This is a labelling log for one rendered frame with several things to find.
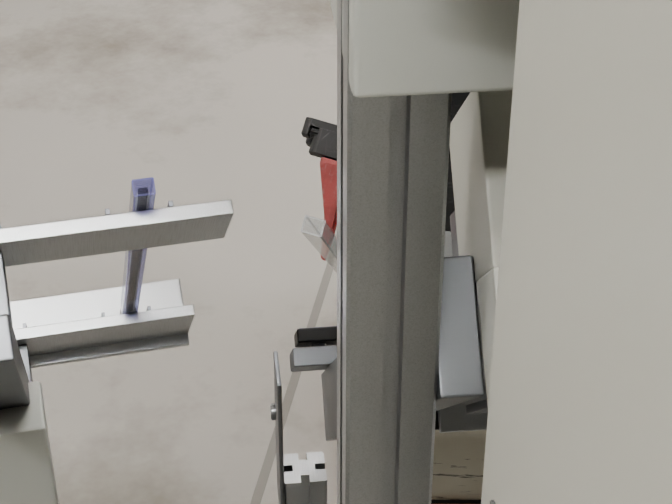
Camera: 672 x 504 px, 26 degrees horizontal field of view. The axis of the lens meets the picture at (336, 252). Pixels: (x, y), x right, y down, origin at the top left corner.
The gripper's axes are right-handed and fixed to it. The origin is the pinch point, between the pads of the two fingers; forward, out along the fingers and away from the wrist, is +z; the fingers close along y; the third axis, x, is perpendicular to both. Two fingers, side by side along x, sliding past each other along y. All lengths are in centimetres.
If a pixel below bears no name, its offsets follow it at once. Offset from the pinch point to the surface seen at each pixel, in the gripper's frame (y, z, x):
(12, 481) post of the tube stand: -18.9, 24.3, -0.3
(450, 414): 12.6, 9.6, 21.4
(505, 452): 13, 10, -63
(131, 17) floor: -87, -60, 241
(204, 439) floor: -22, 26, 121
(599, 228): 12, 3, -77
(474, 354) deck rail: 11, 6, -49
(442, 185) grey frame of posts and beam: 8, 0, -56
